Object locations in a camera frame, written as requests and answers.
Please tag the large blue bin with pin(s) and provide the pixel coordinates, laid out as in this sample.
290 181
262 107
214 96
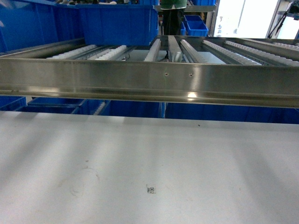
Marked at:
119 24
29 23

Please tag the person in green shirt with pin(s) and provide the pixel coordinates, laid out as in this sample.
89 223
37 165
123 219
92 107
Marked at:
173 11

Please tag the small QR code sticker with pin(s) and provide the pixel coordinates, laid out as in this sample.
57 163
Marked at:
151 189

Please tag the small blue bin background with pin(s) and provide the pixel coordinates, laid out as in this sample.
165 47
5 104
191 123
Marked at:
195 26

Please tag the large blue bin upper left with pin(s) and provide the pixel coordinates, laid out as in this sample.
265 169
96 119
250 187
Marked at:
29 23

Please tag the steel roller shelf rack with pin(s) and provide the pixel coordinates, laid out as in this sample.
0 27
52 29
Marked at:
182 69

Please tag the large blue bin upper centre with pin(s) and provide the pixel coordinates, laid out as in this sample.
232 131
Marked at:
119 24

